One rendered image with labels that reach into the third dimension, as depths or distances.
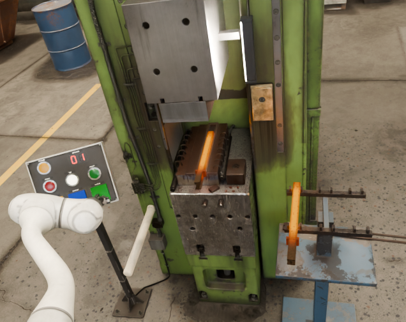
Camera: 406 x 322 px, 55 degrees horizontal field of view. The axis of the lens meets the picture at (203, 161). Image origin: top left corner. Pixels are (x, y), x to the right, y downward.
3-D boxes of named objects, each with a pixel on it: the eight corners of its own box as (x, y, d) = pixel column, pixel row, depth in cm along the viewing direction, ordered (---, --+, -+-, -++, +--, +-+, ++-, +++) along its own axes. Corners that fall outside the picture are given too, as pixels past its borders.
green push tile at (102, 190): (111, 199, 176) (106, 183, 175) (94, 204, 175) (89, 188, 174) (111, 198, 178) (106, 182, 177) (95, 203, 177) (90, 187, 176)
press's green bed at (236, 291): (260, 306, 229) (255, 256, 201) (198, 303, 238) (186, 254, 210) (263, 236, 272) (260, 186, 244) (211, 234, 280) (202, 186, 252)
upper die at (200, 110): (209, 121, 161) (205, 101, 155) (163, 122, 165) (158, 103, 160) (221, 76, 193) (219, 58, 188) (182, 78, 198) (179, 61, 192)
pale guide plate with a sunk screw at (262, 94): (273, 120, 170) (272, 85, 160) (253, 121, 172) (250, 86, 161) (273, 117, 171) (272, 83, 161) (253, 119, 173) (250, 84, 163)
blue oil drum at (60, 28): (80, 71, 571) (57, 9, 518) (46, 71, 589) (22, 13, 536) (98, 55, 615) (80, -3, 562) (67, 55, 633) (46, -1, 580)
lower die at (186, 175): (219, 184, 182) (217, 171, 177) (178, 185, 186) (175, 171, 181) (228, 135, 215) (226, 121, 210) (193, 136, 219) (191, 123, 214)
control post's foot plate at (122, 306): (144, 319, 234) (140, 311, 229) (110, 317, 239) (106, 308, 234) (153, 288, 251) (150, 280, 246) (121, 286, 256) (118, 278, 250)
